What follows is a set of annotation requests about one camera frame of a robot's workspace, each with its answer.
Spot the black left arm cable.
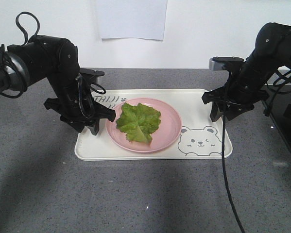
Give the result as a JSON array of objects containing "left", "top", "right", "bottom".
[{"left": 74, "top": 74, "right": 106, "bottom": 119}]

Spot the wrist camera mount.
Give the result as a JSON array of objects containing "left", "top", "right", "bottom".
[
  {"left": 80, "top": 68, "right": 105, "bottom": 84},
  {"left": 209, "top": 57, "right": 244, "bottom": 72}
]

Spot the green lettuce leaf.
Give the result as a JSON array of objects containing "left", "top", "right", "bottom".
[{"left": 116, "top": 103, "right": 161, "bottom": 144}]

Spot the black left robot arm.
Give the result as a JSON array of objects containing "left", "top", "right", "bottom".
[{"left": 0, "top": 35, "right": 116, "bottom": 135}]

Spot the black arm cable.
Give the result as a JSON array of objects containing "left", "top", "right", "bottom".
[
  {"left": 74, "top": 74, "right": 106, "bottom": 119},
  {"left": 220, "top": 97, "right": 247, "bottom": 233}
]

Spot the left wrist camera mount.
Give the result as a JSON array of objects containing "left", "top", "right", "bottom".
[{"left": 80, "top": 68, "right": 105, "bottom": 84}]

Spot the white paper on wall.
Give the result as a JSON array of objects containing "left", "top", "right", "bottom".
[{"left": 95, "top": 0, "right": 168, "bottom": 41}]

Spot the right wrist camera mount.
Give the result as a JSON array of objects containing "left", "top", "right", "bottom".
[{"left": 209, "top": 57, "right": 244, "bottom": 72}]

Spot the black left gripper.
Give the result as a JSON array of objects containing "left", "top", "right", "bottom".
[{"left": 44, "top": 80, "right": 116, "bottom": 136}]

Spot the pink round plate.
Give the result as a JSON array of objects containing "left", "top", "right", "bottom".
[{"left": 105, "top": 98, "right": 182, "bottom": 153}]

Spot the black glass cooktop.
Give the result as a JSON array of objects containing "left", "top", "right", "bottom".
[{"left": 261, "top": 70, "right": 291, "bottom": 170}]

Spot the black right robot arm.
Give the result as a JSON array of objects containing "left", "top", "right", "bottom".
[{"left": 202, "top": 23, "right": 291, "bottom": 122}]

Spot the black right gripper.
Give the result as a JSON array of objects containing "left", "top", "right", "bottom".
[{"left": 202, "top": 62, "right": 269, "bottom": 122}]

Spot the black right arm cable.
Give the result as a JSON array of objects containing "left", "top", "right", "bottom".
[{"left": 220, "top": 97, "right": 247, "bottom": 233}]

